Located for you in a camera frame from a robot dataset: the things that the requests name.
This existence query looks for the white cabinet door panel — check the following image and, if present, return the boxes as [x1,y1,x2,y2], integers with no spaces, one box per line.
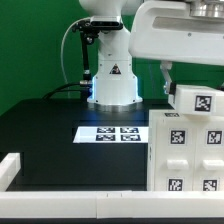
[193,117,224,191]

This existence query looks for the black camera on stand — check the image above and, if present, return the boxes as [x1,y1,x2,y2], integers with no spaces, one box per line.
[72,17,123,99]

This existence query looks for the black base cables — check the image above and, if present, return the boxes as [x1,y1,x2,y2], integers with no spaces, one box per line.
[42,79,94,100]

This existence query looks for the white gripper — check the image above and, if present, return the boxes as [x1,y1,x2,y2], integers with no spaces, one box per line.
[129,0,224,98]

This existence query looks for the white cabinet block with markers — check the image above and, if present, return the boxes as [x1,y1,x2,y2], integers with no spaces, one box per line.
[168,85,224,116]

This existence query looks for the white U-shaped table fence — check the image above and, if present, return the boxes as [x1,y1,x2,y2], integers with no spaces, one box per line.
[0,153,224,219]

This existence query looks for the white marker sheet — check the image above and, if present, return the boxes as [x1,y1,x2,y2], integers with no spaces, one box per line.
[73,126,148,143]

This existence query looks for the grey camera cable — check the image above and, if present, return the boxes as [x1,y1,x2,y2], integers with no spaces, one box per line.
[60,17,90,85]

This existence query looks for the white panel with knob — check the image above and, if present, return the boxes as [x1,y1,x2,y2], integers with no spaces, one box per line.
[155,118,195,191]

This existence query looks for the white cabinet body box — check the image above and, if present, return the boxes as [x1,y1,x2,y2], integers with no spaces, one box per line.
[147,110,219,191]

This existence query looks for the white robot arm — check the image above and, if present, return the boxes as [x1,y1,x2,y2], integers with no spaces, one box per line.
[79,0,224,116]

